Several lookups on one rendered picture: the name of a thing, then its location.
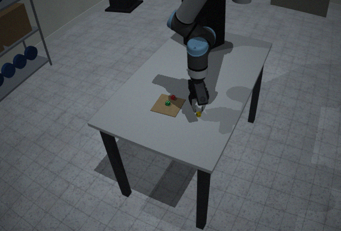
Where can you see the tan mat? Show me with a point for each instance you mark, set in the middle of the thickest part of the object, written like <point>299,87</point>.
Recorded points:
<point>172,109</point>

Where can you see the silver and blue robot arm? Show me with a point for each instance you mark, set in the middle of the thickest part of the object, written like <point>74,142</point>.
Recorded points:
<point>200,42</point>

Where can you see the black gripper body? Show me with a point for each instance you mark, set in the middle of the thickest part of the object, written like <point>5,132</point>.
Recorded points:
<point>190,86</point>

